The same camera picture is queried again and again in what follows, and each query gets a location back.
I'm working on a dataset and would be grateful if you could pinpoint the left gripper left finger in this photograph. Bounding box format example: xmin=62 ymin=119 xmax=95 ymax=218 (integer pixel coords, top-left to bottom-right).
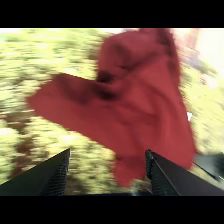
xmin=0 ymin=148 xmax=71 ymax=197

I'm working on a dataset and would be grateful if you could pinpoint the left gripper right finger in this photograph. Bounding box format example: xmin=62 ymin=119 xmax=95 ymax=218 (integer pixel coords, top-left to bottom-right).
xmin=145 ymin=149 xmax=224 ymax=197

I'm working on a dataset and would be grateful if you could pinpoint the red garment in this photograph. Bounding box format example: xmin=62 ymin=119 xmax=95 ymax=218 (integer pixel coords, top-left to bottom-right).
xmin=26 ymin=28 xmax=198 ymax=188

